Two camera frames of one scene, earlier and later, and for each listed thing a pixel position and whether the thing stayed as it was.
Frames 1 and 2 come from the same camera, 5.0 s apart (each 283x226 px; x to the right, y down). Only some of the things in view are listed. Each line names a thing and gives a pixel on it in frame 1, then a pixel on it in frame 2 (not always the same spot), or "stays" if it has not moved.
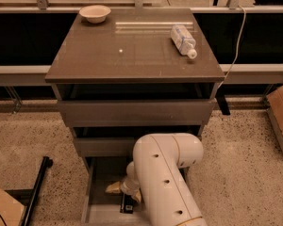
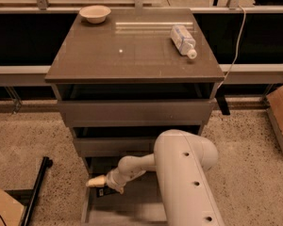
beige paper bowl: x=95 y=13 stays
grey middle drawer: x=105 y=147 stays
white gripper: x=127 y=187 -> x=111 y=180
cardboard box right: x=279 y=105 stays
